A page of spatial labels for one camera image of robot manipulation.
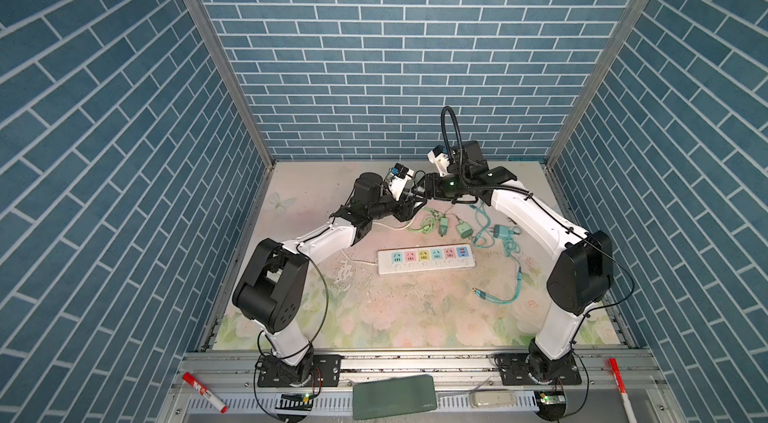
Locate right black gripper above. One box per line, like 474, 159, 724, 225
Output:
410, 172, 470, 201

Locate green charger plug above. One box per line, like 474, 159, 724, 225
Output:
456, 220, 474, 239
438, 215, 450, 237

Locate white power strip coloured sockets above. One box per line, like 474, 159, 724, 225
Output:
377, 244, 476, 275

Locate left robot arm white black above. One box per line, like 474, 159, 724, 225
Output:
232, 164, 427, 369

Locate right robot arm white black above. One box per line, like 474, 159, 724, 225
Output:
418, 142, 614, 362

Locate green rectangular pad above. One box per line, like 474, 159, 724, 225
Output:
352, 374, 438, 421

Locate red white pen right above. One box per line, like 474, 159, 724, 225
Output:
608, 358, 637, 423

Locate red marker left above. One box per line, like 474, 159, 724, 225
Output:
182, 372, 229, 414

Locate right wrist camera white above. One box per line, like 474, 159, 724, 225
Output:
427, 145, 451, 177

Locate light green coiled cable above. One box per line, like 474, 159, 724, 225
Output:
407, 206, 442, 237

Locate teal charger with cable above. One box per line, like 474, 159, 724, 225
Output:
471, 203, 522, 258

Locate teal loose cable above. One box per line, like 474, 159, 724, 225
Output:
472, 266, 524, 306

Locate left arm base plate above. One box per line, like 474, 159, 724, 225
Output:
256, 353, 342, 388

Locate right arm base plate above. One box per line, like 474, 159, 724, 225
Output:
492, 351, 582, 386

